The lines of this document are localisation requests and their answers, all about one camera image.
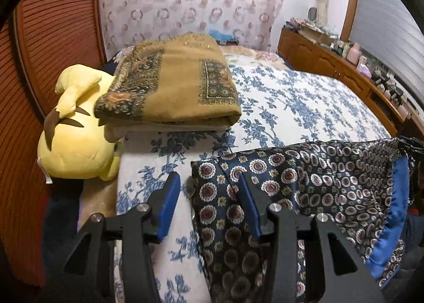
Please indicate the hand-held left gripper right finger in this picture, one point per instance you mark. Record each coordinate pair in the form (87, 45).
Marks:
(251, 210)

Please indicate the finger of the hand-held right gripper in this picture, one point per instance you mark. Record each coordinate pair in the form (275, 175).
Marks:
(412, 149)

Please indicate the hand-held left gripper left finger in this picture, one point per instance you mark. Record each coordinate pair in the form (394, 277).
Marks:
(167, 205)

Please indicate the navy patterned satin pajama top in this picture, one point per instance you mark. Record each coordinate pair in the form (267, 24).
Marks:
(298, 183)

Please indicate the purple pouch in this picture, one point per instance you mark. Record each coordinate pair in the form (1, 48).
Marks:
(365, 67)

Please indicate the yellow plush toy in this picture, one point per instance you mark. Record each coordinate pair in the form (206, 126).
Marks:
(79, 144)

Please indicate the pink bottle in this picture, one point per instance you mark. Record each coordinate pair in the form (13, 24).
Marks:
(353, 53)

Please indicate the blue floral white bedsheet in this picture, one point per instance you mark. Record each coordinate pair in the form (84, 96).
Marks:
(298, 104)

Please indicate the wooden sideboard cabinet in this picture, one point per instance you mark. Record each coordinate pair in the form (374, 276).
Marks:
(331, 57)

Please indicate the folded brown patterned blanket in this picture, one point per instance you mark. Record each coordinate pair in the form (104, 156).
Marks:
(179, 77)

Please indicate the cluttered cardboard box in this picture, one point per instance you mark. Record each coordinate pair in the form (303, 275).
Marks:
(313, 31)

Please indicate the rose print blanket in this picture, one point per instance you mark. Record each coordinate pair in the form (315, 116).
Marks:
(255, 54)

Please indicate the small oval mirror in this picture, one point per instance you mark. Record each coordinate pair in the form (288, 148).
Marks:
(311, 14)

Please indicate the wooden louvered wardrobe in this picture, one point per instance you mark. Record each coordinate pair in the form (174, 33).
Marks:
(56, 41)

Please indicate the floral sheer curtain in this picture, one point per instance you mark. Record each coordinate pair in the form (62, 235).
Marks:
(192, 1)

